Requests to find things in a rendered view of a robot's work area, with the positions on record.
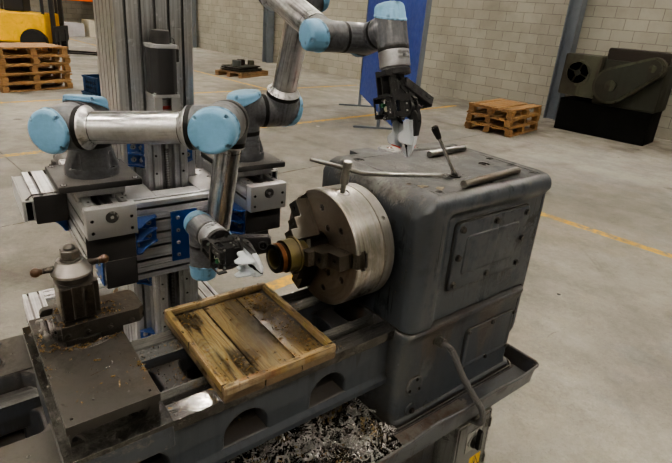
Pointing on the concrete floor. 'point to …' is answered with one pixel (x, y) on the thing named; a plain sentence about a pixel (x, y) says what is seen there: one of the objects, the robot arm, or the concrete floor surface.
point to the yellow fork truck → (18, 14)
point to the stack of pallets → (33, 67)
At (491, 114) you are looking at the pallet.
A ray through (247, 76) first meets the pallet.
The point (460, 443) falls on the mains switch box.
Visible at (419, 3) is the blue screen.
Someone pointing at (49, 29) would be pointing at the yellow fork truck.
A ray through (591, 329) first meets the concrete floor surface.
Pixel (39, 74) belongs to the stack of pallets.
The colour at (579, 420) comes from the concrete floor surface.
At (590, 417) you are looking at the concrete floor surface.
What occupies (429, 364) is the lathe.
